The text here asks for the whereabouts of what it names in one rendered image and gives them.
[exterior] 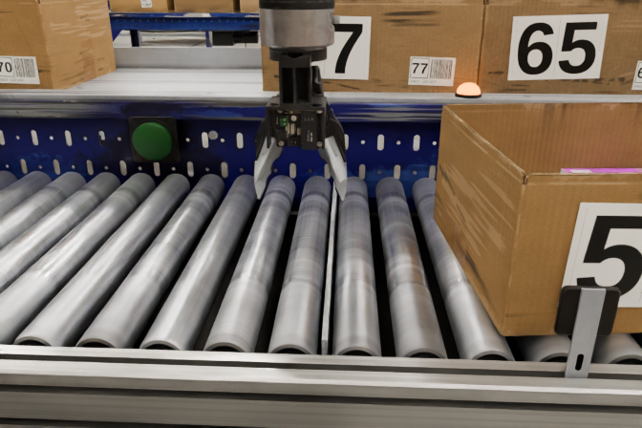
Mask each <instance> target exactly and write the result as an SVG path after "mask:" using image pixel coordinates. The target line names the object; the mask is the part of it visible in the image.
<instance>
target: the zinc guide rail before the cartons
mask: <svg viewBox="0 0 642 428"><path fill-rule="evenodd" d="M277 94H279V92H252V91H150V90H49V89H0V99H12V100H105V101H198V102H269V100H270V99H271V97H272V96H277ZM324 96H326V97H327V101H328V103H383V104H487V103H581V102H642V95H558V94H482V95H481V97H480V98H461V97H456V96H455V93H355V92H324Z"/></svg>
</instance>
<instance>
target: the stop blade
mask: <svg viewBox="0 0 642 428"><path fill-rule="evenodd" d="M336 211H337V192H336V190H335V184H334V181H333V192H332V215H331V228H330V240H329V253H328V265H327V278H326V290H325V303H324V315H323V328H322V355H330V352H331V334H332V298H333V278H334V260H335V241H336Z"/></svg>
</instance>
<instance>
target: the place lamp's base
mask: <svg viewBox="0 0 642 428"><path fill-rule="evenodd" d="M128 120H129V128H130V136H131V142H132V150H133V158H134V161H135V162H172V163H178V162H179V161H180V153H179V144H178V134H177V123H176V120H175V119H174V118H173V117H129V118H128ZM145 122H156V123H159V124H161V125H162V126H164V127H165V128H166V129H167V130H168V131H169V133H170V135H171V137H172V140H173V145H172V149H171V151H170V153H169V154H168V155H167V156H166V157H165V158H163V159H161V160H148V159H145V158H144V157H142V156H141V155H140V154H139V153H138V152H137V150H136V149H135V147H134V144H133V135H134V132H135V131H136V129H137V128H138V127H139V126H140V125H142V124H143V123H145Z"/></svg>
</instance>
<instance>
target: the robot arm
mask: <svg viewBox="0 0 642 428"><path fill-rule="evenodd" d="M333 13H334V0H259V14H260V43H261V44H262V45H264V46H266V47H269V48H268V50H269V59H270V60H273V61H279V94H277V96H272V97H271V99H270V100H269V102H268V103H267V106H266V117H265V118H264V119H263V121H262V122H261V124H260V126H259V128H258V130H257V134H256V159H255V167H254V185H255V190H256V194H257V197H258V199H259V200H261V199H262V197H263V194H264V192H265V190H266V187H267V185H268V177H269V175H270V174H271V172H272V169H273V162H274V161H275V160H277V159H278V158H279V157H280V155H281V153H282V151H283V148H284V147H286V146H302V150H316V148H318V153H319V155H320V156H321V158H322V159H323V160H324V161H326V162H327V164H328V166H329V168H330V175H331V176H332V178H333V179H334V184H335V190H336V192H337V194H338V196H339V199H340V201H344V199H345V195H346V191H347V163H346V144H345V134H344V131H343V128H342V126H341V124H340V122H339V121H338V119H337V118H336V117H335V115H334V113H333V110H332V109H329V110H327V108H329V107H330V104H329V103H328V101H327V97H326V96H324V89H323V84H322V78H321V73H320V68H319V66H318V65H314V66H311V63H312V62H315V61H322V60H325V59H327V47H329V46H331V45H332V44H333V43H334V25H333V24H339V23H340V16H339V15H332V14H333Z"/></svg>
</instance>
